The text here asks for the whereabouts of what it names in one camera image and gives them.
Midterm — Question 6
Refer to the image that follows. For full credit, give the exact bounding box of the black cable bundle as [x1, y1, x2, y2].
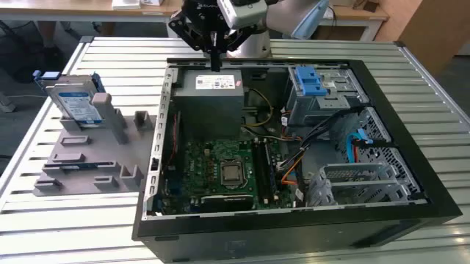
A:
[285, 106, 369, 166]

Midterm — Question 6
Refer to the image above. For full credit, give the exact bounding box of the hard disk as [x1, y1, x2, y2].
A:
[33, 70, 107, 129]

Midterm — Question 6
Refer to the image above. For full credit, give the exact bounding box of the blue SATA wire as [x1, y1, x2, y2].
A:
[345, 131, 376, 165]

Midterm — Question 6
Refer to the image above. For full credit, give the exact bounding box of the blue drive latch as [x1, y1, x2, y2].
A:
[293, 65, 328, 96]

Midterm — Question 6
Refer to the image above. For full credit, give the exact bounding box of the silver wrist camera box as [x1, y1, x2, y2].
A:
[217, 0, 269, 29]

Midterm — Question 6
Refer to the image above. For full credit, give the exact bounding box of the wooden cabinet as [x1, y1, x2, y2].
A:
[374, 0, 470, 75]

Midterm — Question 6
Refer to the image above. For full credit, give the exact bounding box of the black PC case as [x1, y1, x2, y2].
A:
[131, 57, 464, 263]

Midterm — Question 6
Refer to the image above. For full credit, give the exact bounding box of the installed RAM stick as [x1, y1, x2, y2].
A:
[264, 140, 280, 201]

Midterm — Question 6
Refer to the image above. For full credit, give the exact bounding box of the grey power supply unit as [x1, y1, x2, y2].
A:
[173, 68, 246, 141]

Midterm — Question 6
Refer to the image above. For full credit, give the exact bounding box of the green motherboard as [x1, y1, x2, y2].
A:
[161, 137, 300, 215]

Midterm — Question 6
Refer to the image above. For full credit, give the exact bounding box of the red wire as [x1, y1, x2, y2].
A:
[168, 112, 181, 169]

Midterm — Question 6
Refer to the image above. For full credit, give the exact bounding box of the silver CPU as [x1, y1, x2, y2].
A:
[222, 164, 242, 182]

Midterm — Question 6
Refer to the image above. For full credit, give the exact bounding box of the grey parts rack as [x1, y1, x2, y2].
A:
[33, 92, 158, 196]

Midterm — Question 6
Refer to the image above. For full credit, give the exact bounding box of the yellow wire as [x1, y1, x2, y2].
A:
[241, 87, 276, 129]

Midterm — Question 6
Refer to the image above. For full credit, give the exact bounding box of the orange wire bundle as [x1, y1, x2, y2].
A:
[281, 153, 306, 185]

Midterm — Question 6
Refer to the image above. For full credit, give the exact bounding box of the black mesh waste bin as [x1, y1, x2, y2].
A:
[0, 20, 49, 83]

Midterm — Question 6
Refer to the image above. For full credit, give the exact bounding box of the black graphics card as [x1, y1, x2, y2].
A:
[198, 194, 256, 213]

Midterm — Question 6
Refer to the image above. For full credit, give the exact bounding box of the multicolour disk power wire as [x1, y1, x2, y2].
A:
[352, 137, 364, 164]

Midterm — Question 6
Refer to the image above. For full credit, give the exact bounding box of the grey optical drive cage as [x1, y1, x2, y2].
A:
[286, 65, 370, 129]

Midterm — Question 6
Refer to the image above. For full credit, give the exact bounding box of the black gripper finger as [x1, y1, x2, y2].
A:
[168, 10, 218, 73]
[217, 25, 258, 73]

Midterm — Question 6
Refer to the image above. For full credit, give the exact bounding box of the white furniture foot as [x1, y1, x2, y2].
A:
[0, 90, 18, 113]

